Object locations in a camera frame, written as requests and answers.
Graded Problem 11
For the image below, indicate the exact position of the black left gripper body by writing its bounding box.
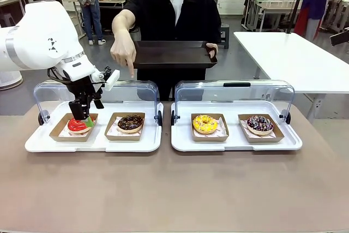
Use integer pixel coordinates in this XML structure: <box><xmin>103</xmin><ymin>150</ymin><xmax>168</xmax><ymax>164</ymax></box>
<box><xmin>64</xmin><ymin>75</ymin><xmax>104</xmax><ymax>101</ymax></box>

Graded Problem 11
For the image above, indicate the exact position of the paper liner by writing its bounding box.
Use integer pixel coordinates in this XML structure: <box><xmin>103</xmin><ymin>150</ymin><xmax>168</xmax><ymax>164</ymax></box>
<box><xmin>240</xmin><ymin>118</ymin><xmax>279</xmax><ymax>139</ymax></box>
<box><xmin>58</xmin><ymin>123</ymin><xmax>91</xmax><ymax>138</ymax></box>
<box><xmin>111</xmin><ymin>116</ymin><xmax>144</xmax><ymax>136</ymax></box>
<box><xmin>192</xmin><ymin>118</ymin><xmax>228</xmax><ymax>138</ymax></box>

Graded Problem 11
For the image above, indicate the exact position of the chocolate sprinkled donut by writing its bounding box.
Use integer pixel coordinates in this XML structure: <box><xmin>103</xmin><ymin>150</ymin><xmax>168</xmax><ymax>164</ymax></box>
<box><xmin>117</xmin><ymin>115</ymin><xmax>145</xmax><ymax>133</ymax></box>

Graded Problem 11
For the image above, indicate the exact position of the cardboard boat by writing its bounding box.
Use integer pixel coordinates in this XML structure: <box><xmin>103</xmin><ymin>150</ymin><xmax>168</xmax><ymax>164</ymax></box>
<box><xmin>104</xmin><ymin>112</ymin><xmax>146</xmax><ymax>142</ymax></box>
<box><xmin>49</xmin><ymin>112</ymin><xmax>99</xmax><ymax>143</ymax></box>
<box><xmin>237</xmin><ymin>113</ymin><xmax>285</xmax><ymax>144</ymax></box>
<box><xmin>190</xmin><ymin>112</ymin><xmax>230</xmax><ymax>143</ymax></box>

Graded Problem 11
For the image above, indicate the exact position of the dark brown serving tray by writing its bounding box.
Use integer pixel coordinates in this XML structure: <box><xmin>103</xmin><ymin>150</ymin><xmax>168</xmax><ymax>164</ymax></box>
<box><xmin>133</xmin><ymin>40</ymin><xmax>219</xmax><ymax>70</ymax></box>

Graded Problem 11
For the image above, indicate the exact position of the person's right forearm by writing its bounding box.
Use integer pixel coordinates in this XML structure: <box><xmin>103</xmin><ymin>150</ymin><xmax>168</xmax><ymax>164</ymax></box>
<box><xmin>112</xmin><ymin>8</ymin><xmax>137</xmax><ymax>39</ymax></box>

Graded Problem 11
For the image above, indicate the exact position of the red glazed donut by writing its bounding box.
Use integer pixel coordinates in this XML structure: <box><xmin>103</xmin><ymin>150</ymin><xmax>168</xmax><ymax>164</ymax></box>
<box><xmin>67</xmin><ymin>115</ymin><xmax>97</xmax><ymax>135</ymax></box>

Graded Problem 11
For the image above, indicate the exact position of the paper liner under red donut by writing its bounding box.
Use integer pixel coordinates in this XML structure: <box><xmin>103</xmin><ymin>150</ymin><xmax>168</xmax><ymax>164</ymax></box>
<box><xmin>58</xmin><ymin>123</ymin><xmax>91</xmax><ymax>138</ymax></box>

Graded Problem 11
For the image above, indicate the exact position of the cardboard boat under red donut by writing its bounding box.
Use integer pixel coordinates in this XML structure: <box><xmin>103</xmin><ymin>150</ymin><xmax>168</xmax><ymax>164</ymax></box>
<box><xmin>49</xmin><ymin>112</ymin><xmax>99</xmax><ymax>143</ymax></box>

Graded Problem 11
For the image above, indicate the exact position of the person in black shirt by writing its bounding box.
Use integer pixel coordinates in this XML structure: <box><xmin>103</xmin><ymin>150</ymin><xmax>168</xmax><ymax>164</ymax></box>
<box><xmin>122</xmin><ymin>0</ymin><xmax>222</xmax><ymax>101</ymax></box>

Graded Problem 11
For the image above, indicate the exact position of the yellow sprinkled donut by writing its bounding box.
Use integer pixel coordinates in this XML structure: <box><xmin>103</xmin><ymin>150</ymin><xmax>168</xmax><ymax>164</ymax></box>
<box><xmin>192</xmin><ymin>114</ymin><xmax>219</xmax><ymax>135</ymax></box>

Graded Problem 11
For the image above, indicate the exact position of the cardboard boat under yellow donut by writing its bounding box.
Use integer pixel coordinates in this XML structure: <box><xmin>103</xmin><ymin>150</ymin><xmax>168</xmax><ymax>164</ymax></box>
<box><xmin>190</xmin><ymin>112</ymin><xmax>230</xmax><ymax>143</ymax></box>

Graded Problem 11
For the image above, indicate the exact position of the paper liner under yellow donut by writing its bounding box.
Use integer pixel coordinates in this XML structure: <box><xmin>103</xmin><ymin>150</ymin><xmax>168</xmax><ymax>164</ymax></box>
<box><xmin>192</xmin><ymin>118</ymin><xmax>228</xmax><ymax>138</ymax></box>

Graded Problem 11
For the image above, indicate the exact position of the paper liner under purple donut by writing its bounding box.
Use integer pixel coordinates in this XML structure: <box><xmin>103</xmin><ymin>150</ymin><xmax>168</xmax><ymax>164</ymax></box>
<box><xmin>240</xmin><ymin>118</ymin><xmax>279</xmax><ymax>139</ymax></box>

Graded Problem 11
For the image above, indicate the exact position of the dark sprinkled donut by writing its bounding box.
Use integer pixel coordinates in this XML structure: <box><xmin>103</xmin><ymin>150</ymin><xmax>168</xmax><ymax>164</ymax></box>
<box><xmin>246</xmin><ymin>115</ymin><xmax>274</xmax><ymax>136</ymax></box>

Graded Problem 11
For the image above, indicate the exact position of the cardboard boat under purple donut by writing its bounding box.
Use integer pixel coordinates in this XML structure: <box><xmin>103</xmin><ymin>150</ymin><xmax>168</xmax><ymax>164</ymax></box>
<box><xmin>237</xmin><ymin>113</ymin><xmax>285</xmax><ymax>144</ymax></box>

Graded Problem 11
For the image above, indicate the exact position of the person's right hand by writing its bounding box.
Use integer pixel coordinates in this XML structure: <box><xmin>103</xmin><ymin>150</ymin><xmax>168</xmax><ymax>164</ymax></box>
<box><xmin>110</xmin><ymin>34</ymin><xmax>137</xmax><ymax>79</ymax></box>

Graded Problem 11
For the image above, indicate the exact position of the person's left hand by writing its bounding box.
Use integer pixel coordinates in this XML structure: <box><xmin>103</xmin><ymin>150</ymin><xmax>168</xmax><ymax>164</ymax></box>
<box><xmin>204</xmin><ymin>42</ymin><xmax>220</xmax><ymax>60</ymax></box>

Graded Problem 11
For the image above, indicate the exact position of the clear plastic display lid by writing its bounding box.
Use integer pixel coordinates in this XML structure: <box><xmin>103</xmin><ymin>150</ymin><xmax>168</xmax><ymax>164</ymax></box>
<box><xmin>33</xmin><ymin>79</ymin><xmax>164</xmax><ymax>127</ymax></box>
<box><xmin>171</xmin><ymin>79</ymin><xmax>296</xmax><ymax>126</ymax></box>

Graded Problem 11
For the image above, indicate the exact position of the white display tray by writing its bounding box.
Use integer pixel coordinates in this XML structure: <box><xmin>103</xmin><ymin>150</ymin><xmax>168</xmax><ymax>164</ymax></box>
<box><xmin>171</xmin><ymin>100</ymin><xmax>303</xmax><ymax>152</ymax></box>
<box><xmin>25</xmin><ymin>100</ymin><xmax>164</xmax><ymax>153</ymax></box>

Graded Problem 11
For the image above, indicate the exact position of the white cylindrical floor unit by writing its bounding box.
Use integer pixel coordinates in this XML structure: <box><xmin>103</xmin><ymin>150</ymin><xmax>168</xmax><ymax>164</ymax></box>
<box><xmin>0</xmin><ymin>70</ymin><xmax>23</xmax><ymax>91</ymax></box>

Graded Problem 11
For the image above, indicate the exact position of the bystander in grey hoodie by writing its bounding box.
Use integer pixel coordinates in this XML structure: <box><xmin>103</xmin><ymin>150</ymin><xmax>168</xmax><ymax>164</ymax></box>
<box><xmin>68</xmin><ymin>0</ymin><xmax>107</xmax><ymax>46</ymax></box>

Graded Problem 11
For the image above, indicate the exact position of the grey plastic stool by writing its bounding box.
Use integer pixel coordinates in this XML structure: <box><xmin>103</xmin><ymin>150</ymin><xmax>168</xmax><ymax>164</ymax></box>
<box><xmin>0</xmin><ymin>13</ymin><xmax>19</xmax><ymax>28</ymax></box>

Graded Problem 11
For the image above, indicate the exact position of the small grey stool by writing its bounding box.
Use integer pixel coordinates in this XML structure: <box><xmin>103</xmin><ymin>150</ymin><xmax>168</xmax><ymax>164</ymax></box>
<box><xmin>219</xmin><ymin>24</ymin><xmax>230</xmax><ymax>50</ymax></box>

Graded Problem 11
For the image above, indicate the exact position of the white side table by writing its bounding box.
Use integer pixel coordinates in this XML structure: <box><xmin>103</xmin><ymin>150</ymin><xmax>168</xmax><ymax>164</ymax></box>
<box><xmin>233</xmin><ymin>31</ymin><xmax>349</xmax><ymax>121</ymax></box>

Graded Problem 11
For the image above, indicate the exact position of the background work table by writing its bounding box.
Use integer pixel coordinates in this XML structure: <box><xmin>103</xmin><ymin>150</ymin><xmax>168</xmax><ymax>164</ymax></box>
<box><xmin>252</xmin><ymin>0</ymin><xmax>305</xmax><ymax>32</ymax></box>

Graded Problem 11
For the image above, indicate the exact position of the black stand pole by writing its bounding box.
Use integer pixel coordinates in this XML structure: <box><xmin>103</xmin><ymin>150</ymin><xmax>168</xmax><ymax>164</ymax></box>
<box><xmin>285</xmin><ymin>0</ymin><xmax>312</xmax><ymax>34</ymax></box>

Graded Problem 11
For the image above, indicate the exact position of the blue and red hanging garment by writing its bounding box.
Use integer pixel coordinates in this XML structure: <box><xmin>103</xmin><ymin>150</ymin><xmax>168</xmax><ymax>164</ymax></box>
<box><xmin>293</xmin><ymin>0</ymin><xmax>336</xmax><ymax>41</ymax></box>

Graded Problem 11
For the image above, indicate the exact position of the black device on stand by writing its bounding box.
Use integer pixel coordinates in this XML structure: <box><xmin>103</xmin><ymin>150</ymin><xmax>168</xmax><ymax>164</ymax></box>
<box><xmin>329</xmin><ymin>26</ymin><xmax>349</xmax><ymax>47</ymax></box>

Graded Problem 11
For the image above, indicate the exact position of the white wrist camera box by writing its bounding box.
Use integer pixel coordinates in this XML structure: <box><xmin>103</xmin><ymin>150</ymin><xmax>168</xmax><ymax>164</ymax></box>
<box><xmin>91</xmin><ymin>66</ymin><xmax>121</xmax><ymax>92</ymax></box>

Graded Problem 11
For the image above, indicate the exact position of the black robot wrist cable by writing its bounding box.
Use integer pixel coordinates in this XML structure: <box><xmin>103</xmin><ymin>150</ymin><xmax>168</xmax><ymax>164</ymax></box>
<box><xmin>47</xmin><ymin>67</ymin><xmax>72</xmax><ymax>86</ymax></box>

